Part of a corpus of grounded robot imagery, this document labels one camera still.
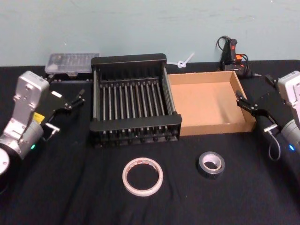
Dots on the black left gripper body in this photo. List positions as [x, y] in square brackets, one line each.
[55, 102]

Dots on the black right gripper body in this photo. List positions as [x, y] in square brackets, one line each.
[267, 105]

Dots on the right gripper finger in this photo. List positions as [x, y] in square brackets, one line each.
[270, 80]
[246, 104]

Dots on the roll of silver tape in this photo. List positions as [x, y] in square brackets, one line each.
[211, 174]

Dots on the roll of white tape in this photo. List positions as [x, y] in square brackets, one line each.
[127, 185]

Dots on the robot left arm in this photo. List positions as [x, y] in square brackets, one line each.
[25, 93]

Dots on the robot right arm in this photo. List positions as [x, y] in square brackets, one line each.
[290, 86]

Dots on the clear plastic case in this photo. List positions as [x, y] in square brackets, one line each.
[70, 62]

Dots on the shallow brown cardboard tray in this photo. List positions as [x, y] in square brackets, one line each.
[206, 103]

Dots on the black rack with steel bars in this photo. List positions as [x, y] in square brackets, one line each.
[136, 122]

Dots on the white three-armed plastic piece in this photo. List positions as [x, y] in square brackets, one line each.
[181, 63]

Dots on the black table cloth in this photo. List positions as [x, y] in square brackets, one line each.
[70, 187]

